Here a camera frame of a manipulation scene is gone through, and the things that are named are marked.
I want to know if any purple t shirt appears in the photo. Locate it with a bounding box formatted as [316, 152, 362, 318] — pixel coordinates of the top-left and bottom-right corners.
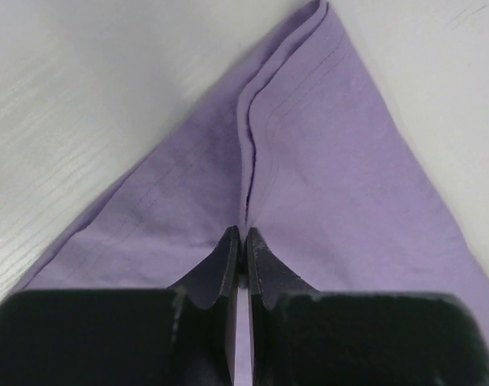
[25, 0, 489, 386]

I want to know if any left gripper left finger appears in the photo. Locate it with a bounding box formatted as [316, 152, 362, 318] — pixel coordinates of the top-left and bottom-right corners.
[166, 226, 240, 385]

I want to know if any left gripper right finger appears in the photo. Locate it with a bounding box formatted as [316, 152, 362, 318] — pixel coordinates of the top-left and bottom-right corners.
[244, 228, 317, 385]

